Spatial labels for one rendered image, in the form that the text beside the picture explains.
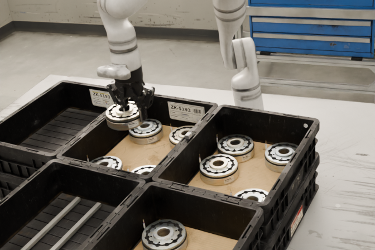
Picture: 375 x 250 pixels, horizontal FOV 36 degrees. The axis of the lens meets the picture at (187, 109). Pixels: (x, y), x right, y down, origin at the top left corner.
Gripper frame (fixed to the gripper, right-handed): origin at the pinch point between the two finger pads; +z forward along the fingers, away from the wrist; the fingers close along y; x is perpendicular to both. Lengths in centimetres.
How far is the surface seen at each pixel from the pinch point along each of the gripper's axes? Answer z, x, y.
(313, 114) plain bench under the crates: 30, -62, -32
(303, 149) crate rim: 7.1, -6.7, -43.8
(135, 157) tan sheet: 17.3, -3.4, 4.7
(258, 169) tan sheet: 16.7, -7.5, -31.1
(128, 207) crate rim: 7.0, 27.2, -12.7
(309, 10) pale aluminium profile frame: 42, -191, 3
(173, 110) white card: 11.5, -22.0, 1.0
